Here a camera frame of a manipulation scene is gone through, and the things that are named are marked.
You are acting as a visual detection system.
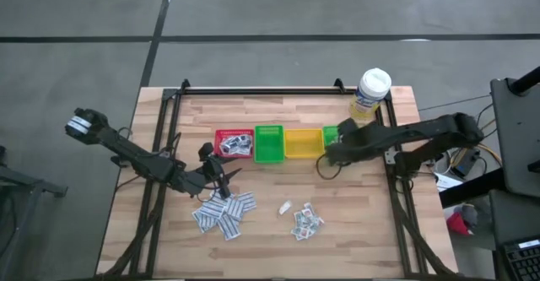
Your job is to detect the green plastic basket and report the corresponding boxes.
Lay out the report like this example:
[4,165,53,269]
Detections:
[322,125,342,147]
[253,124,285,165]

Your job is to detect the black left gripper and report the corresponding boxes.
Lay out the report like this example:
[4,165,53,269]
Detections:
[181,142,243,201]

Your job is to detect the red plastic basket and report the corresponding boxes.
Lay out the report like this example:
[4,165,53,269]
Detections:
[213,127,255,159]

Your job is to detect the dark grey desk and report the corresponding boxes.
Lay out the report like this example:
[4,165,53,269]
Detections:
[489,187,540,281]

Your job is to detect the black stand legs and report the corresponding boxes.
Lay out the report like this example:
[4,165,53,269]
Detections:
[0,145,68,281]

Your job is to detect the Lysol wipes canister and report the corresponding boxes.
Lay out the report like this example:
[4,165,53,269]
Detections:
[348,68,392,121]

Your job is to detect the black table edge rail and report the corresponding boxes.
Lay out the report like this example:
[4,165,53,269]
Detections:
[97,78,459,280]

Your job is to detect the red cloth bundle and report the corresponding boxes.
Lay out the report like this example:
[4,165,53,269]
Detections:
[445,212,470,236]

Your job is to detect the grey cloth bundle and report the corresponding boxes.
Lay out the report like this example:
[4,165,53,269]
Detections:
[462,203,482,228]

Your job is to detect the grey side table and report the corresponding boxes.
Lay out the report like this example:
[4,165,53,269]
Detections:
[489,76,540,200]

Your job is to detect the black keyboard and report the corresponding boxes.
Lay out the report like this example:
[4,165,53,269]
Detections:
[501,237,540,281]

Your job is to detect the black pole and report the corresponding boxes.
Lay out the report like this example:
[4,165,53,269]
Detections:
[508,65,540,96]

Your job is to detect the black power supply box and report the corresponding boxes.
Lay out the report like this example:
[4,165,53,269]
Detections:
[453,147,482,179]

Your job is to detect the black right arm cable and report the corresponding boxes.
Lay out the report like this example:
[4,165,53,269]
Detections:
[316,152,351,181]

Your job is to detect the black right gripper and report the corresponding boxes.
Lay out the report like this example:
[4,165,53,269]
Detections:
[324,118,383,167]

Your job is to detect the silver mounting plate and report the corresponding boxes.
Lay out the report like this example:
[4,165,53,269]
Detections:
[383,148,401,166]

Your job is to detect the thin black floor cable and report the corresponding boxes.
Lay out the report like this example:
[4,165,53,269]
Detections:
[417,94,493,113]

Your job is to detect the white paper sheet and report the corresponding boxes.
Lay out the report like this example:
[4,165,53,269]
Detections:
[434,174,464,193]

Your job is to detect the yellow cable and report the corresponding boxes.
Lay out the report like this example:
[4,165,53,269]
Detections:
[451,140,503,166]

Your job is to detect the black metal bar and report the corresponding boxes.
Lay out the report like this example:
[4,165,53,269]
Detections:
[438,166,505,208]

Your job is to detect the yellow plastic basket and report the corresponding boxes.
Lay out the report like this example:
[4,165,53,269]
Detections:
[283,127,326,159]

